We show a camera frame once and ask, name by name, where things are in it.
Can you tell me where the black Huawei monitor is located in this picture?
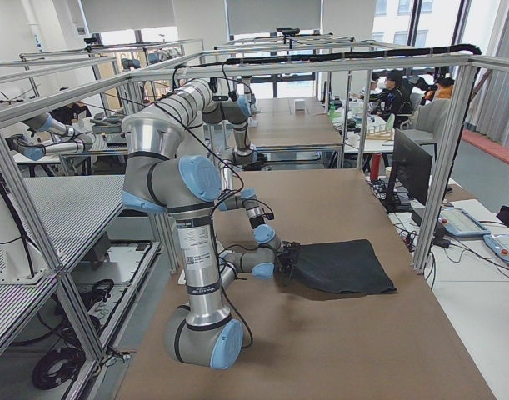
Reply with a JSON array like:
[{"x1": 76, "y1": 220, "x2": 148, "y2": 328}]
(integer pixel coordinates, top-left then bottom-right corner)
[{"x1": 383, "y1": 130, "x2": 432, "y2": 213}]

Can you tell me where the aluminium frame post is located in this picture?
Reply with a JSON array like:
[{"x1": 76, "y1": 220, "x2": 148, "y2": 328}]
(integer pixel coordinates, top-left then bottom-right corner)
[{"x1": 412, "y1": 62, "x2": 478, "y2": 274}]

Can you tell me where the black graphic t-shirt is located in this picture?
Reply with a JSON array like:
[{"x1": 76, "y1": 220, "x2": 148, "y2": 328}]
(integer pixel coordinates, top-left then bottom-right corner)
[{"x1": 287, "y1": 239, "x2": 397, "y2": 295}]

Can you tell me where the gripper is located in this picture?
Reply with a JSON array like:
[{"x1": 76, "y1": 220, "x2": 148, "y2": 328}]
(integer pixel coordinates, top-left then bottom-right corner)
[
  {"x1": 277, "y1": 245, "x2": 298, "y2": 286},
  {"x1": 246, "y1": 206, "x2": 265, "y2": 229}
]

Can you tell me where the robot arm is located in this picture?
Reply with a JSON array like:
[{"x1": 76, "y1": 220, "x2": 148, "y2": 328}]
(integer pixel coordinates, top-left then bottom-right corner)
[
  {"x1": 122, "y1": 79, "x2": 299, "y2": 369},
  {"x1": 202, "y1": 77, "x2": 265, "y2": 228}
]

